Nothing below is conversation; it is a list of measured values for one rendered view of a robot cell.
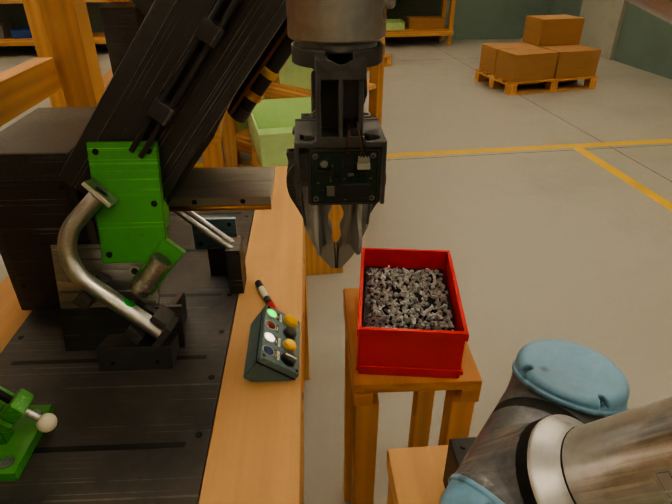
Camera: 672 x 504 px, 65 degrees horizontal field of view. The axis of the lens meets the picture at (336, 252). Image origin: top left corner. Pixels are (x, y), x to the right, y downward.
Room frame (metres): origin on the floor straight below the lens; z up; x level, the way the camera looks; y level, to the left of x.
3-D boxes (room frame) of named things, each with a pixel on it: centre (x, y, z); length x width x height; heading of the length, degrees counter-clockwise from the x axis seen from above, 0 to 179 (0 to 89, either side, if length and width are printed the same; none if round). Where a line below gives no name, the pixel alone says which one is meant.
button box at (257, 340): (0.75, 0.12, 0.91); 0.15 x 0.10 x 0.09; 3
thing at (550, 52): (6.73, -2.46, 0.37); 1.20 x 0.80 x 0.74; 106
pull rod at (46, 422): (0.54, 0.44, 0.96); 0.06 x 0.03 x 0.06; 93
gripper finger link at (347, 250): (0.43, -0.02, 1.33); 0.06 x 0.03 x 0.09; 3
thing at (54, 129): (1.02, 0.57, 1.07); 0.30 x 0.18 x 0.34; 3
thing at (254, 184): (1.01, 0.33, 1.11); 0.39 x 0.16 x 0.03; 93
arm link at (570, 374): (0.42, -0.25, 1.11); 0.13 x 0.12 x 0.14; 144
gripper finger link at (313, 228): (0.43, 0.01, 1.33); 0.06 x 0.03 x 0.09; 3
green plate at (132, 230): (0.85, 0.36, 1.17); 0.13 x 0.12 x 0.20; 3
